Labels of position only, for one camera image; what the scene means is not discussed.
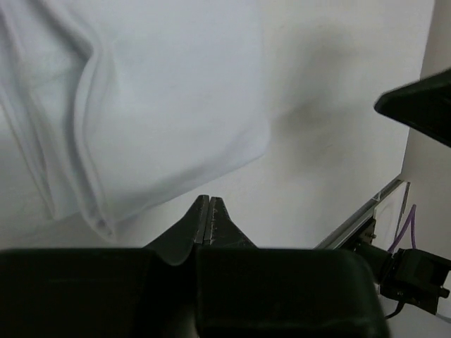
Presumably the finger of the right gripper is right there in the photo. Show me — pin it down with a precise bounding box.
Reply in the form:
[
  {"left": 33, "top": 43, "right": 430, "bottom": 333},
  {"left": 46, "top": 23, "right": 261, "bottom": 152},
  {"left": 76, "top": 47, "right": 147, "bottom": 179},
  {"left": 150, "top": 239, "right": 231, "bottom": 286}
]
[{"left": 374, "top": 69, "right": 450, "bottom": 146}]

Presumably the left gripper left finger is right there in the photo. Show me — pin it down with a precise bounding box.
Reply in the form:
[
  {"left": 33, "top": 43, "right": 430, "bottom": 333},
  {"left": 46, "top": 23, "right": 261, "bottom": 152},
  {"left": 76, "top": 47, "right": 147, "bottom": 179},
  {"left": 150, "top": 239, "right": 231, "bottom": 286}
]
[{"left": 144, "top": 195, "right": 210, "bottom": 266}]

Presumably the white skirt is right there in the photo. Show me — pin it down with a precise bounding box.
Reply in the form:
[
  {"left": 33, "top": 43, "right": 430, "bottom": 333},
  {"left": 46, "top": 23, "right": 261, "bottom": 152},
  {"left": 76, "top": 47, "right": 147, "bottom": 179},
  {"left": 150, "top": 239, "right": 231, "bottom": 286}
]
[{"left": 1, "top": 1, "right": 270, "bottom": 242}]

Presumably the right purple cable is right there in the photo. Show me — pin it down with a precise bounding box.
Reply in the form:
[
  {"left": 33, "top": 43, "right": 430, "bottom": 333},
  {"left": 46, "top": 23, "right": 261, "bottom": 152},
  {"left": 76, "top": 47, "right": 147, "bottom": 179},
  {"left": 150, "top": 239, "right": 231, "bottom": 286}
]
[{"left": 387, "top": 204, "right": 419, "bottom": 253}]

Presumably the aluminium front rail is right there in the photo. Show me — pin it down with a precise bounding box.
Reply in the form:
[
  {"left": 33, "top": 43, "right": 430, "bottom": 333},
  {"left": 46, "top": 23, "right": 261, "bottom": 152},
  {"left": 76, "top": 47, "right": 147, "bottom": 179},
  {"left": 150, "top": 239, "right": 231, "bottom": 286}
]
[{"left": 316, "top": 179, "right": 410, "bottom": 249}]

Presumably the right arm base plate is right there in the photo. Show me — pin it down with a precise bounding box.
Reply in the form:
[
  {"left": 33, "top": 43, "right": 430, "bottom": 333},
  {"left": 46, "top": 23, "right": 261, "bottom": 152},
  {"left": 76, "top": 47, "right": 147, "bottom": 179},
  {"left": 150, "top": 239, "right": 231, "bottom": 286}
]
[{"left": 352, "top": 238, "right": 450, "bottom": 320}]

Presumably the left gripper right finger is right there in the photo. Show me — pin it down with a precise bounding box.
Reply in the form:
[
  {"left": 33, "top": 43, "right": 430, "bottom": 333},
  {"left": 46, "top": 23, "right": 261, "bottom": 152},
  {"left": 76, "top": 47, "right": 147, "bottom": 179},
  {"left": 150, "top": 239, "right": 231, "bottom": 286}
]
[{"left": 207, "top": 197, "right": 257, "bottom": 249}]

